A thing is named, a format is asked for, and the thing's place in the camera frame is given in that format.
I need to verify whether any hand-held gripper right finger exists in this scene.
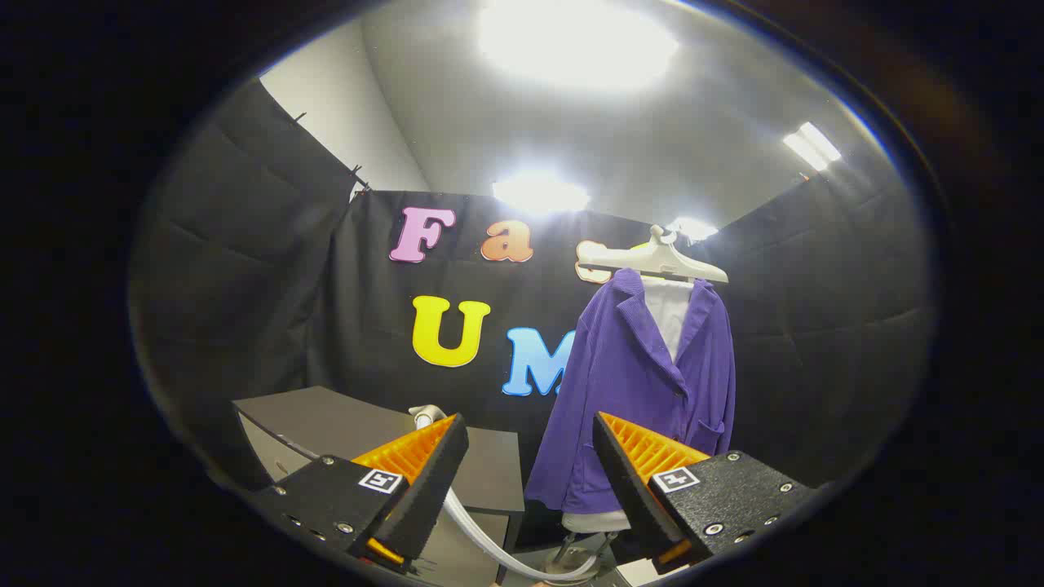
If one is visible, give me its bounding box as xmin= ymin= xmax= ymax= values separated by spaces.
xmin=593 ymin=412 xmax=816 ymax=572

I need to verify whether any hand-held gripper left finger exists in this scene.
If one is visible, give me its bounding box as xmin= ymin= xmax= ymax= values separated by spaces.
xmin=249 ymin=413 xmax=471 ymax=572

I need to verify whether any purple corduroy jacket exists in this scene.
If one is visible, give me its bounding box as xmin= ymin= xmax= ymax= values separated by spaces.
xmin=524 ymin=269 xmax=737 ymax=516

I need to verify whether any white plastic clothes hanger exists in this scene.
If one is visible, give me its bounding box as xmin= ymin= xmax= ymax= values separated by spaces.
xmin=576 ymin=226 xmax=729 ymax=285

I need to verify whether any metal stand base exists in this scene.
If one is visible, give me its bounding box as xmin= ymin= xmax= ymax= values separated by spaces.
xmin=542 ymin=530 xmax=621 ymax=576

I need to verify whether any white flat board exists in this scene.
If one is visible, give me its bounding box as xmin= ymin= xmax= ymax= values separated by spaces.
xmin=617 ymin=561 xmax=682 ymax=587

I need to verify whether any white shirt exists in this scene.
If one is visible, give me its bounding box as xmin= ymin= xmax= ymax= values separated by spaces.
xmin=561 ymin=276 xmax=696 ymax=535

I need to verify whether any ceiling light panel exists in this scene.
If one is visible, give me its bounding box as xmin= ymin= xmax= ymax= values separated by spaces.
xmin=783 ymin=122 xmax=842 ymax=172
xmin=492 ymin=171 xmax=591 ymax=215
xmin=479 ymin=0 xmax=679 ymax=92
xmin=669 ymin=217 xmax=719 ymax=242

